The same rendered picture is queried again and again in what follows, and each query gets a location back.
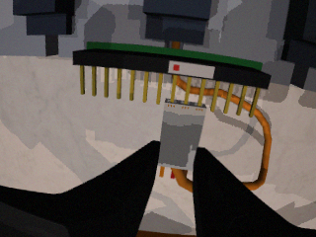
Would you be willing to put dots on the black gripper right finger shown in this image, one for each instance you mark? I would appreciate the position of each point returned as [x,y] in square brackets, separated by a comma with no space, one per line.
[224,207]

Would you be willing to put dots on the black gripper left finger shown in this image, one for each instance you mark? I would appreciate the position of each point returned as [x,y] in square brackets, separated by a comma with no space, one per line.
[111,205]

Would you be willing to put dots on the black pin header strip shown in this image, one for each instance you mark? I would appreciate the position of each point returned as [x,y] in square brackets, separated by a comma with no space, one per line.
[193,64]

